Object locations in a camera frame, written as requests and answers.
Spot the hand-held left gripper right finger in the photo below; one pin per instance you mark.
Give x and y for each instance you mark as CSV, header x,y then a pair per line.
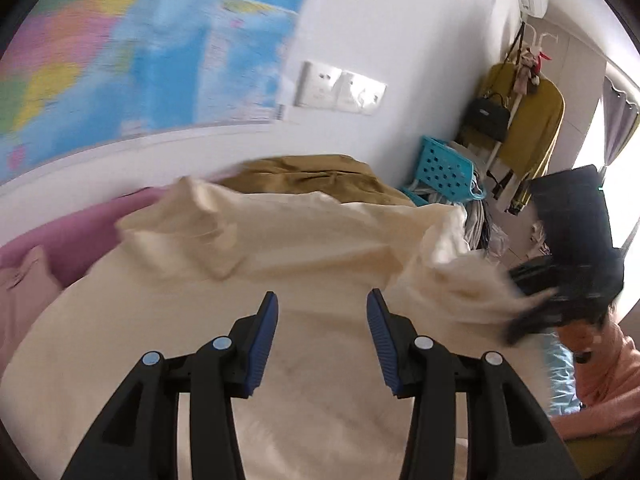
x,y
382,345

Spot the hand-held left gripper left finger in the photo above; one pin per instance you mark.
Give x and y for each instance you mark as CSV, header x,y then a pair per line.
x,y
262,340

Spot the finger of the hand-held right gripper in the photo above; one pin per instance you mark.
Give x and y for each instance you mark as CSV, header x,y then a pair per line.
x,y
532,277
535,317

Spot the cream garment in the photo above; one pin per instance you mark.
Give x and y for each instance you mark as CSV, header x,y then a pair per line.
x,y
310,260

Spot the pile of striped clothes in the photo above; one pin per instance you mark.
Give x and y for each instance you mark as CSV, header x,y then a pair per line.
x,y
477,225

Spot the light blue cloth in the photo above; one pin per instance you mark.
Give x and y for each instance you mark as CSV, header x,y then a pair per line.
x,y
560,375

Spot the mustard yellow coat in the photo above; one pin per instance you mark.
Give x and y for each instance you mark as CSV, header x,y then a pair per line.
x,y
535,125

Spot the grey curtain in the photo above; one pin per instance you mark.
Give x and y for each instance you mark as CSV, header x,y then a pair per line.
x,y
617,125

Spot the white coat rack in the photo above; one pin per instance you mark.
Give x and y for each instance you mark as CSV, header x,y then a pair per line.
x,y
500,147

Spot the black handbag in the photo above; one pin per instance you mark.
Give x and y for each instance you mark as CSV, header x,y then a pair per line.
x,y
485,117

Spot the teal plastic basket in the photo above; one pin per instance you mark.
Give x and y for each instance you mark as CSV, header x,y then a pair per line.
x,y
440,165

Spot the olive green cloth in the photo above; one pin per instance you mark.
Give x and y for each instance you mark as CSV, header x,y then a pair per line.
x,y
600,452

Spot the plush toy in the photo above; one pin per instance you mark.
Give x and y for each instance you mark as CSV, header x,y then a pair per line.
x,y
527,67

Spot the brown jacket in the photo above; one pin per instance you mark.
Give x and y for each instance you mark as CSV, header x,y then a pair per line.
x,y
310,175

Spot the pink garment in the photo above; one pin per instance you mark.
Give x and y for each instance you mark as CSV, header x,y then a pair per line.
x,y
75,240

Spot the pale pink pillow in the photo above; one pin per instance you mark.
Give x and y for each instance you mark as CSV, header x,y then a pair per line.
x,y
25,295

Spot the colourful wall map poster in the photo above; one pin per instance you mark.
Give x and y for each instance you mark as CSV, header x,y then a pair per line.
x,y
150,35

